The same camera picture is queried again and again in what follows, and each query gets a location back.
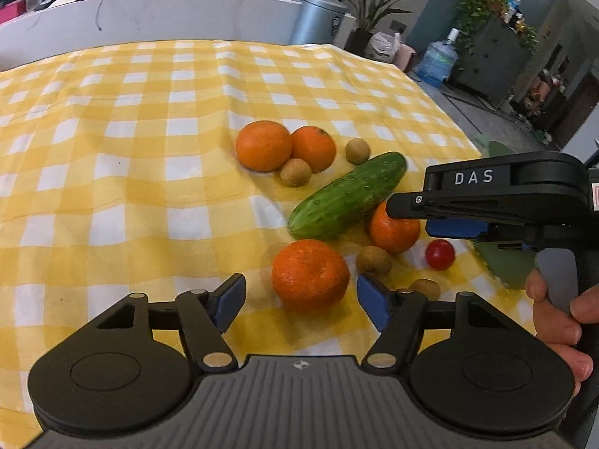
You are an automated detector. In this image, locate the potted plant in dark pot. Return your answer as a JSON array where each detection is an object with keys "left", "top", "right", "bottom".
[{"left": 341, "top": 0, "right": 424, "bottom": 55}]

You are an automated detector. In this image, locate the white counter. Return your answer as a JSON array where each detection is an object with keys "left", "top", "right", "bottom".
[{"left": 0, "top": 0, "right": 305, "bottom": 71}]

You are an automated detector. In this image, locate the leafy green plant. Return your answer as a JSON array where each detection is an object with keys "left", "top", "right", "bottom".
[{"left": 451, "top": 0, "right": 539, "bottom": 57}]

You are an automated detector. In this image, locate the orange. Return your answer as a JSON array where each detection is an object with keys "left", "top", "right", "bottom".
[
  {"left": 235, "top": 120, "right": 294, "bottom": 172},
  {"left": 271, "top": 239, "right": 351, "bottom": 315},
  {"left": 369, "top": 200, "right": 421, "bottom": 256},
  {"left": 291, "top": 126, "right": 337, "bottom": 174}
]

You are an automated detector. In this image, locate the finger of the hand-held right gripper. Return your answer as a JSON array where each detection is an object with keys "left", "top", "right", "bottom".
[
  {"left": 385, "top": 190, "right": 529, "bottom": 221},
  {"left": 425, "top": 220, "right": 492, "bottom": 239}
]

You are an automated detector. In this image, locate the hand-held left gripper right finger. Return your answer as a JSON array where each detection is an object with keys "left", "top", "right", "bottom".
[{"left": 356, "top": 274, "right": 534, "bottom": 370}]

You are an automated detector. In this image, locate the blue water jug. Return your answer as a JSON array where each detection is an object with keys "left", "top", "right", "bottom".
[{"left": 414, "top": 28, "right": 462, "bottom": 89}]

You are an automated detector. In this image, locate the dark grey cabinet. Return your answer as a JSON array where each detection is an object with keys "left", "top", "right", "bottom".
[{"left": 456, "top": 12, "right": 534, "bottom": 104}]

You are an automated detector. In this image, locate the black cable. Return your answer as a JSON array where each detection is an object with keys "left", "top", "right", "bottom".
[{"left": 94, "top": 0, "right": 136, "bottom": 33}]

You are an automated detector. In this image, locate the green plastic colander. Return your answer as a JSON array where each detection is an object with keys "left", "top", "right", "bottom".
[{"left": 472, "top": 133, "right": 539, "bottom": 291}]

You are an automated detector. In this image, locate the white plastic bag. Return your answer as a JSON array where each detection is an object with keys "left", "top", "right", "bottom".
[{"left": 365, "top": 32, "right": 402, "bottom": 62}]

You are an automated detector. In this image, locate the grey round trash can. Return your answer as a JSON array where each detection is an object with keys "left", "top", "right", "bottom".
[{"left": 289, "top": 0, "right": 349, "bottom": 46}]

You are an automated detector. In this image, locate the pink stool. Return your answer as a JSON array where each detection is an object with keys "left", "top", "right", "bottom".
[{"left": 393, "top": 43, "right": 417, "bottom": 72}]

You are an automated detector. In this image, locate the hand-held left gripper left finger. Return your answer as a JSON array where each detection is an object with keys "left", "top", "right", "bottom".
[{"left": 94, "top": 272, "right": 247, "bottom": 371}]

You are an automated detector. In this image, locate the cluttered dark shelf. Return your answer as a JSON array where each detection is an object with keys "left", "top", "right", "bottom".
[{"left": 526, "top": 68, "right": 578, "bottom": 138}]

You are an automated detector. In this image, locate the red cherry tomato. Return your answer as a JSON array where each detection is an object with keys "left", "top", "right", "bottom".
[{"left": 425, "top": 239, "right": 456, "bottom": 271}]

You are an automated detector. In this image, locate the yellow checkered tablecloth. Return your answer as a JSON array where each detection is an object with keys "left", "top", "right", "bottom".
[{"left": 0, "top": 40, "right": 539, "bottom": 431}]

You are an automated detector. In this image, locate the person's right hand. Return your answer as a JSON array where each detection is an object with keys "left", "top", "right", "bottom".
[{"left": 524, "top": 269, "right": 599, "bottom": 383}]

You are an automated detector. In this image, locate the pink box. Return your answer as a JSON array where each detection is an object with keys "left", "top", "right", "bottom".
[{"left": 0, "top": 0, "right": 24, "bottom": 24}]

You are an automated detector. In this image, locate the green cucumber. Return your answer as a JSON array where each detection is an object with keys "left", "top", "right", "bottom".
[{"left": 287, "top": 152, "right": 408, "bottom": 240}]

